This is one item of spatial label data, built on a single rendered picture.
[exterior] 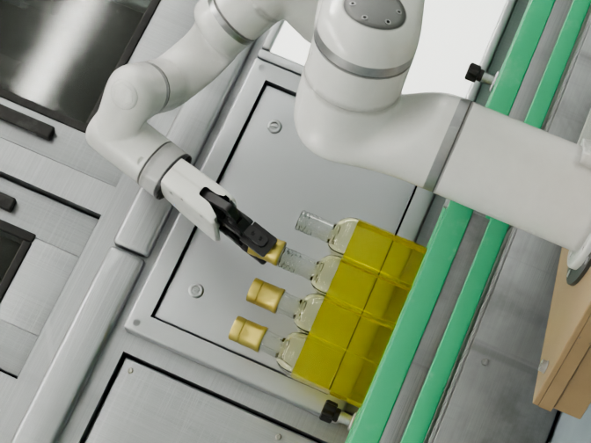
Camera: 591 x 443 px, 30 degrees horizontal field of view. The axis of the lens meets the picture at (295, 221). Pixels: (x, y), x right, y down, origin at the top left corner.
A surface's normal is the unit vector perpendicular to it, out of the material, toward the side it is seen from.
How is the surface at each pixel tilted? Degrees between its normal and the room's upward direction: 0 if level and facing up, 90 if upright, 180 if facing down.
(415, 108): 48
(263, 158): 90
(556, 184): 90
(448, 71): 90
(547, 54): 90
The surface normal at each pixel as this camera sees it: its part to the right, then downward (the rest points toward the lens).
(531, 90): 0.03, -0.29
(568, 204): -0.19, 0.21
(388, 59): 0.37, 0.61
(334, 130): -0.31, 0.66
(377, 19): 0.22, -0.51
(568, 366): -0.30, 0.48
